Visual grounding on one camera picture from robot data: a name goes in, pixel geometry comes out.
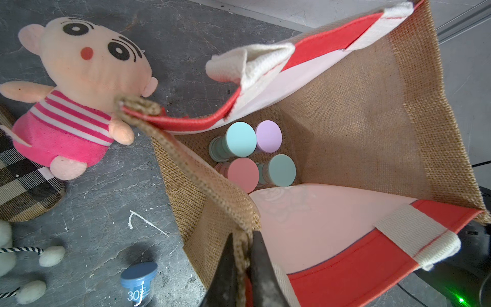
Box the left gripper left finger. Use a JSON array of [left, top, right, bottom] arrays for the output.
[[199, 233, 238, 307]]

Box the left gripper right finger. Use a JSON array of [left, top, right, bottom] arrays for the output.
[[247, 231, 290, 306]]

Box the pink hourglass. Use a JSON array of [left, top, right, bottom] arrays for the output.
[[214, 157, 260, 193]]

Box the green small hourglass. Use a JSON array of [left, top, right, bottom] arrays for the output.
[[256, 154, 297, 188]]

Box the large green hourglass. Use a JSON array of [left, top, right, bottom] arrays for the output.
[[208, 122, 257, 162]]

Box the purple hourglass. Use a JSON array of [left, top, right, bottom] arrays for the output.
[[255, 120, 283, 154]]

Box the red canvas jute bag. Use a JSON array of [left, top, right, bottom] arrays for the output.
[[115, 1, 490, 306]]

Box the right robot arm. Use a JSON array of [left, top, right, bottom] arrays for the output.
[[416, 221, 490, 306]]

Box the blue hourglass left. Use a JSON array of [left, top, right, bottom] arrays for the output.
[[120, 262, 158, 307]]

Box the white fluffy plush toy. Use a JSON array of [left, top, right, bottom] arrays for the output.
[[1, 220, 66, 305]]

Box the plaid brown pouch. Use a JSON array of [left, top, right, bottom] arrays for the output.
[[0, 105, 66, 223]]

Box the pink striped plush doll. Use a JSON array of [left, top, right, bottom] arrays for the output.
[[1, 17, 158, 180]]

